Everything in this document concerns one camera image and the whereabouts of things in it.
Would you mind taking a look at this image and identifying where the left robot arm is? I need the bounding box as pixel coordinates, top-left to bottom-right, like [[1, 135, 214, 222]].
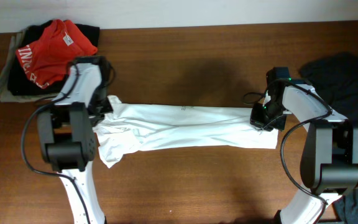
[[37, 56, 114, 223]]

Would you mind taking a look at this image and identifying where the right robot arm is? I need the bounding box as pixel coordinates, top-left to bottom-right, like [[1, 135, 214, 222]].
[[250, 67, 358, 224]]

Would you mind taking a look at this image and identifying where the black folded garment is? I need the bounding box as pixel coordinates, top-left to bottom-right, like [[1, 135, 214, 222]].
[[7, 21, 100, 96]]

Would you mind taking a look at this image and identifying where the red folded t-shirt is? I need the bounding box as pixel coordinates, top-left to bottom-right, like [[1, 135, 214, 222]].
[[15, 19, 100, 90]]

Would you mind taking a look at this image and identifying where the grey folded garment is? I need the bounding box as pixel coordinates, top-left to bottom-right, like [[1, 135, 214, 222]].
[[0, 28, 64, 103]]

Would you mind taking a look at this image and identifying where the dark t-shirt white print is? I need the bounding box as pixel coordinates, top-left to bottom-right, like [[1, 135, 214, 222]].
[[299, 52, 358, 223]]

